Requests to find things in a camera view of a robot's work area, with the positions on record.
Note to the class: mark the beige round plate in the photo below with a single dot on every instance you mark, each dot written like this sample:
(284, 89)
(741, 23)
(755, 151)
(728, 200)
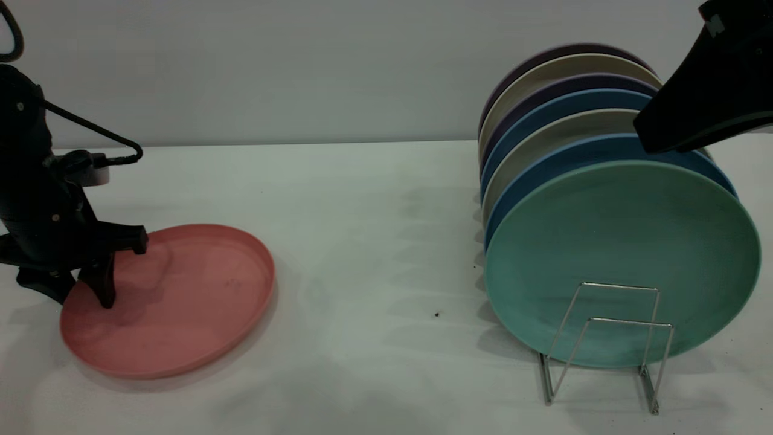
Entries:
(561, 66)
(555, 133)

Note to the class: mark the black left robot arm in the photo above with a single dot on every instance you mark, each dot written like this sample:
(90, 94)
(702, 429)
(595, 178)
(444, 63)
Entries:
(21, 121)

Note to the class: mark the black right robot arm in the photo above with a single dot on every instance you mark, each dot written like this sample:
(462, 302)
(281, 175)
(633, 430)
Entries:
(712, 78)

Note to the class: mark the dark plum round plate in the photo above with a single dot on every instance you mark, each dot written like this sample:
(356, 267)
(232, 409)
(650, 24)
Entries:
(561, 51)

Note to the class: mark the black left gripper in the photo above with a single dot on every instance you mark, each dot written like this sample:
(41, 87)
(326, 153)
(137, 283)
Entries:
(42, 223)

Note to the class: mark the purple round plate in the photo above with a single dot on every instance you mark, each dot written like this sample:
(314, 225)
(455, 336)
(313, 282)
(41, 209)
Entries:
(567, 84)

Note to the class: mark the blue round plate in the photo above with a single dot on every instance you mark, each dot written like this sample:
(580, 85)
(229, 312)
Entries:
(580, 157)
(567, 104)

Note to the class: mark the green round plate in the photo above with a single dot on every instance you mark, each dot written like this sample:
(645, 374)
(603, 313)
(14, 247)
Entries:
(622, 235)

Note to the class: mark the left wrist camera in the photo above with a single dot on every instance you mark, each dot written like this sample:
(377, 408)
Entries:
(81, 169)

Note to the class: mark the pink round plate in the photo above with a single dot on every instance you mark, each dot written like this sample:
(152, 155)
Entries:
(193, 302)

